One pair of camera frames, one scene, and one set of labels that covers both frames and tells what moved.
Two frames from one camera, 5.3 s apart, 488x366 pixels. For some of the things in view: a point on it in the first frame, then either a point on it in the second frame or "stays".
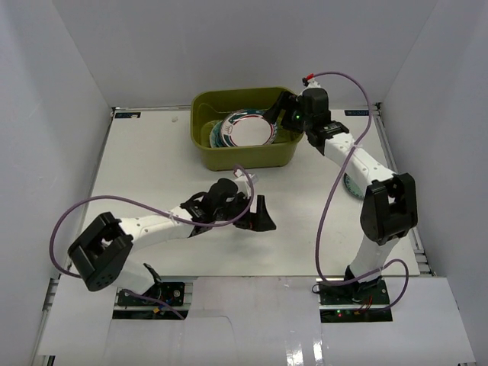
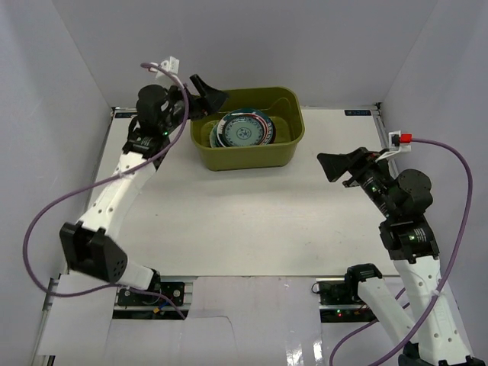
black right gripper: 287,101 -> 357,163
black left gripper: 251,215 -> 194,101
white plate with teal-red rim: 248,128 stays
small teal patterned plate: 351,185 -> 271,126
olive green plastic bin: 209,105 stays
